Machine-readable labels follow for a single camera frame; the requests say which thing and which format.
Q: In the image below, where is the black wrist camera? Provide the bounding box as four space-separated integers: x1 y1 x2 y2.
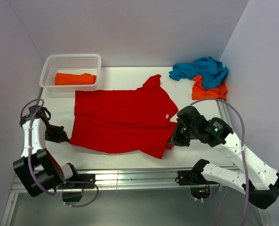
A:
27 105 51 121
177 105 207 127

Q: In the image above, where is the rolled orange t shirt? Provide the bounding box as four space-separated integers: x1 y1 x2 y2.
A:
54 73 97 85

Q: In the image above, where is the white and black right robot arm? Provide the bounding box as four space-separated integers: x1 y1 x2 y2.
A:
171 116 279 210

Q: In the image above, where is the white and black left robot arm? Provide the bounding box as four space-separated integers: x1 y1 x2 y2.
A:
13 105 80 197

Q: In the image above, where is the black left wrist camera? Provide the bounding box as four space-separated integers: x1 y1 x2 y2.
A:
27 105 51 121

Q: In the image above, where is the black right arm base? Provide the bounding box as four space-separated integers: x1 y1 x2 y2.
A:
175 170 219 200

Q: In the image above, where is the red t shirt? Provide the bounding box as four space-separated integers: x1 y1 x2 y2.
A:
69 74 178 159

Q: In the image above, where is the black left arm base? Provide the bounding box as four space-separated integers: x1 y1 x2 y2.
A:
52 173 96 202

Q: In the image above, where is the aluminium rail frame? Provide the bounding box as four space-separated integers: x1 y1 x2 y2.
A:
0 98 271 226

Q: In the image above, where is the white plastic basket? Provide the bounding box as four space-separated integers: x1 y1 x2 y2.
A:
39 54 103 93

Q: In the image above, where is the blue t shirt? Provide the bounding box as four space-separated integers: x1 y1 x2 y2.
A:
169 57 229 89

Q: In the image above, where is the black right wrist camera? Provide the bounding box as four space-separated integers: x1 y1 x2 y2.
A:
177 105 207 127

